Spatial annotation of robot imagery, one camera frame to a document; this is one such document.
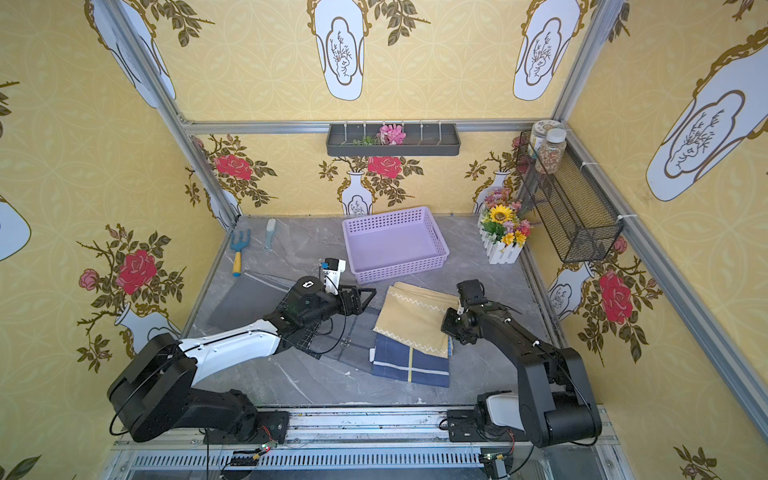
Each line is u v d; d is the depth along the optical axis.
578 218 0.80
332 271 0.74
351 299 0.73
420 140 0.92
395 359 0.85
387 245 1.14
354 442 0.73
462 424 0.74
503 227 0.95
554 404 0.42
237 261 1.06
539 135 0.85
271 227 1.17
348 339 0.88
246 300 0.96
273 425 0.74
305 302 0.65
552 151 0.80
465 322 0.74
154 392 0.42
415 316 0.92
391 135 0.88
